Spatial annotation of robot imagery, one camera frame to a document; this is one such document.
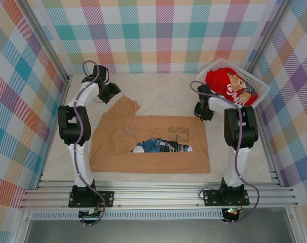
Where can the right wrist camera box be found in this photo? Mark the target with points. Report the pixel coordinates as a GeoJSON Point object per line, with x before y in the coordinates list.
{"type": "Point", "coordinates": [204, 92]}

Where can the white plastic basket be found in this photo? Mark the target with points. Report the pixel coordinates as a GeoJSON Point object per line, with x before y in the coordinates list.
{"type": "Point", "coordinates": [260, 84]}

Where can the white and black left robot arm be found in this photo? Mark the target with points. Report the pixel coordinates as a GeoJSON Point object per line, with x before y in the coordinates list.
{"type": "Point", "coordinates": [77, 157]}

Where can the grey metal panel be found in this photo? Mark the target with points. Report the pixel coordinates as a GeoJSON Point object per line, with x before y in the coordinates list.
{"type": "Point", "coordinates": [156, 231]}

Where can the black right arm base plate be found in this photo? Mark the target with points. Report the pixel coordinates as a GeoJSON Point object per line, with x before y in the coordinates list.
{"type": "Point", "coordinates": [211, 197]}

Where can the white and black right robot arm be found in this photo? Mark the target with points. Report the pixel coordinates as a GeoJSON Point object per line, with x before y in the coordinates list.
{"type": "Point", "coordinates": [240, 126]}

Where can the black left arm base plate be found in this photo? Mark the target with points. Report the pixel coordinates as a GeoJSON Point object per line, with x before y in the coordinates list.
{"type": "Point", "coordinates": [106, 198]}

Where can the aluminium corner post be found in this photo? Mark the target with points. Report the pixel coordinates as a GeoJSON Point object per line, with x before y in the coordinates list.
{"type": "Point", "coordinates": [267, 38]}
{"type": "Point", "coordinates": [45, 40]}

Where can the aluminium mounting rail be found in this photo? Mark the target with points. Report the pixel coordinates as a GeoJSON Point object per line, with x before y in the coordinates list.
{"type": "Point", "coordinates": [156, 196]}

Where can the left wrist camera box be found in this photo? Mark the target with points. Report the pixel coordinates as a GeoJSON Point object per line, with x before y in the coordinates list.
{"type": "Point", "coordinates": [100, 72]}

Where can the tan printed t-shirt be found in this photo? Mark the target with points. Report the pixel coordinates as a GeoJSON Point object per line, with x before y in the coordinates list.
{"type": "Point", "coordinates": [156, 162]}

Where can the red bear print t-shirt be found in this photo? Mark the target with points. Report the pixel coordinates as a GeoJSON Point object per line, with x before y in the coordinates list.
{"type": "Point", "coordinates": [219, 81]}

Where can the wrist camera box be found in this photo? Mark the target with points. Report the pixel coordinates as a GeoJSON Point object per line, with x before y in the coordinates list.
{"type": "Point", "coordinates": [204, 92]}
{"type": "Point", "coordinates": [100, 72]}

